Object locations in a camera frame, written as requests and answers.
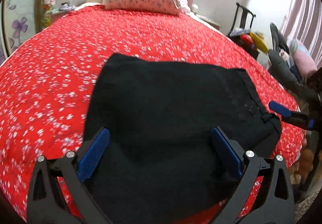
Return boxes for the floral sliding wardrobe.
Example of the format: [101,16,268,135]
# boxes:
[1,0,41,63]

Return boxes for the red and yellow toy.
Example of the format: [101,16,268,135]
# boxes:
[240,32,268,54]

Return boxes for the pink cushion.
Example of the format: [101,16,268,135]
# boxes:
[288,39,318,78]

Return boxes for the bedside table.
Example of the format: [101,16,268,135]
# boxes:
[49,3,76,23]

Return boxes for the red floral bedspread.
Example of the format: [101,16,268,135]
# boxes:
[1,5,298,219]

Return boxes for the black wooden chair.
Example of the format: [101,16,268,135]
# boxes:
[227,2,259,60]

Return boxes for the black pants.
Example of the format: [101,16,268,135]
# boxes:
[84,53,282,223]

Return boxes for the pink striped curtain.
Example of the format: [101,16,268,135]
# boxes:
[282,0,321,68]

